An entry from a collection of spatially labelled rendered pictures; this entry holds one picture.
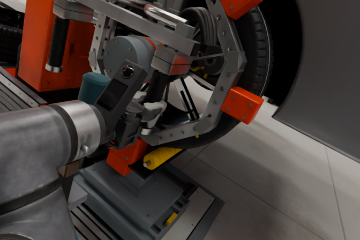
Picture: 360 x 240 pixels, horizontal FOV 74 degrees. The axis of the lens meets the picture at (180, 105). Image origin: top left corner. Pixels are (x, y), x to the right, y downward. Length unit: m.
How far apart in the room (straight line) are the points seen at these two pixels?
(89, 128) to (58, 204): 0.10
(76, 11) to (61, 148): 0.46
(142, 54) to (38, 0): 0.57
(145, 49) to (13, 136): 0.43
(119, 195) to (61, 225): 0.81
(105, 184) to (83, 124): 0.83
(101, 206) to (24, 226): 0.88
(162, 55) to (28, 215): 0.34
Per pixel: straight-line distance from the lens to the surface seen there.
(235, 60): 0.66
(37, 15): 1.11
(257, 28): 0.74
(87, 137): 0.37
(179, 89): 0.85
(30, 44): 1.15
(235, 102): 0.67
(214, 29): 0.61
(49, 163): 0.34
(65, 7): 0.71
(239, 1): 0.68
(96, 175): 1.20
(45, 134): 0.33
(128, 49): 0.65
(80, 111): 0.37
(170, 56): 0.49
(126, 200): 1.13
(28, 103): 1.40
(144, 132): 0.55
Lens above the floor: 1.03
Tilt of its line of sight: 21 degrees down
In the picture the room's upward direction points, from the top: 22 degrees clockwise
